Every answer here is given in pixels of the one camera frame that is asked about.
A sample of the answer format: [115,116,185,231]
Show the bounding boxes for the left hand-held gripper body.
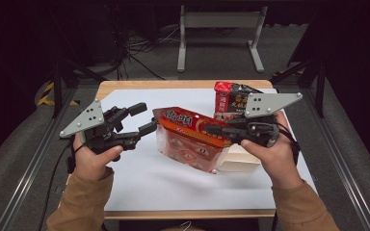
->
[59,99,143,155]

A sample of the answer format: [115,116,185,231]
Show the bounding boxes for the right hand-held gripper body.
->
[232,91,304,148]

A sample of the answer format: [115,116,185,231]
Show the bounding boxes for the large red black soup packet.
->
[213,80,264,121]

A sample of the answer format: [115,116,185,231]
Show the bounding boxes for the white cardboard box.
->
[215,143,263,173]

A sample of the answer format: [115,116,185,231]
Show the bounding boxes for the large orange clear snack bag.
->
[152,106,234,174]

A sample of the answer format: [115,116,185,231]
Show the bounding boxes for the person's left hand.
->
[71,133,124,182]

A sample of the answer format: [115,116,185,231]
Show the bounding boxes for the person's right hand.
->
[240,110,304,191]

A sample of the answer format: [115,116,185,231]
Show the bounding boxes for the black tripod stand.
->
[44,6,110,119]
[269,13,329,118]

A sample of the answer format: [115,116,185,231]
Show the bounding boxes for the yellow black striped tape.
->
[37,81,80,107]

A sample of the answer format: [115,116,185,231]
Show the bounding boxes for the white table mat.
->
[104,88,317,213]

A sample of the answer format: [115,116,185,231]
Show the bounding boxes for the grey metal stand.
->
[176,4,269,74]

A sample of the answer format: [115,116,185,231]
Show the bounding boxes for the black floor cables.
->
[102,6,181,81]

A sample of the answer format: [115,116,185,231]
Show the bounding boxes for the metal floor rail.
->
[0,86,78,231]
[302,88,370,231]

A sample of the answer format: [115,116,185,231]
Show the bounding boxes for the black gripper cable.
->
[38,138,86,231]

